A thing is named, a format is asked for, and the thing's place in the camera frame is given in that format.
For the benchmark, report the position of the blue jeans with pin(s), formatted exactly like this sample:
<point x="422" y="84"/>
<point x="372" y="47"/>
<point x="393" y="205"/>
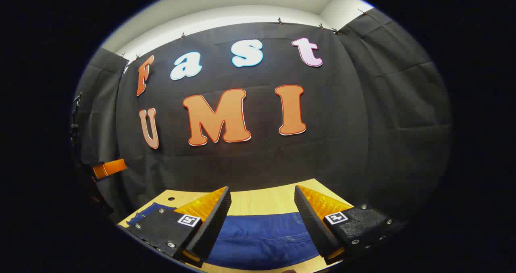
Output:
<point x="262" y="240"/>

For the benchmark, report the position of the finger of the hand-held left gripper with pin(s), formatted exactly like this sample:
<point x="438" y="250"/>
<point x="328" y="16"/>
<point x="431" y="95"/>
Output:
<point x="109" y="168"/>

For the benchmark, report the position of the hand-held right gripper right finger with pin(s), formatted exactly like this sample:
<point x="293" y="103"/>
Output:
<point x="312" y="224"/>

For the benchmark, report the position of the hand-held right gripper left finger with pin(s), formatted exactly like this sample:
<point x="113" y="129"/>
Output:
<point x="213" y="224"/>

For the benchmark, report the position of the black backdrop cloth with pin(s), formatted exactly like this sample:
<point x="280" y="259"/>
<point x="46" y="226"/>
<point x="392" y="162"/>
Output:
<point x="258" y="160"/>

